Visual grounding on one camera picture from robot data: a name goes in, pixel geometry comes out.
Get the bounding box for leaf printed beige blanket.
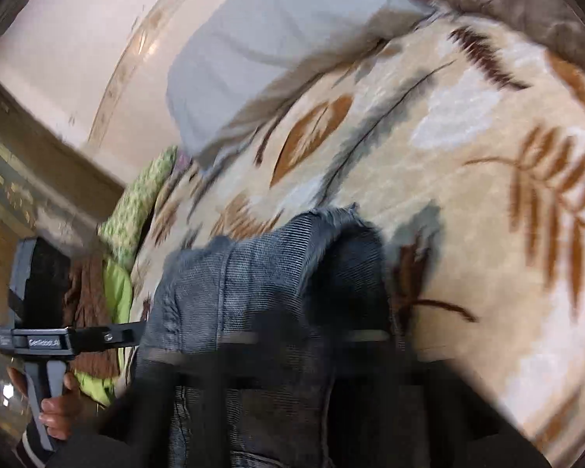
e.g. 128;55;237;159
127;2;585;464

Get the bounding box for person's left hand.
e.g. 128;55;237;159
6;365;87;443

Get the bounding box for blue denim pants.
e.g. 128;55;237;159
135;204;395;468

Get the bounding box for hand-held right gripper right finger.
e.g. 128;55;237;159
329;365;554;468

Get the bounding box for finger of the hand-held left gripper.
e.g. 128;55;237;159
74;321;148;349

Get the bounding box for wooden furniture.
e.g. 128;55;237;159
0;66;125;259

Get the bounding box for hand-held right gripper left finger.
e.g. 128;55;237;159
53;358;230;468

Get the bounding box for brown cloth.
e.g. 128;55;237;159
64;257;124;377

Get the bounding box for white pillow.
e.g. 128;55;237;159
166;0;437;169

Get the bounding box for green patterned cloth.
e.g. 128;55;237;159
97;145;179;274

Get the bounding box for grey-brown fleece blanket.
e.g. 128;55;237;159
419;0;585;91

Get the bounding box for plain light green cloth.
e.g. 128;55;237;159
73;258;133;406

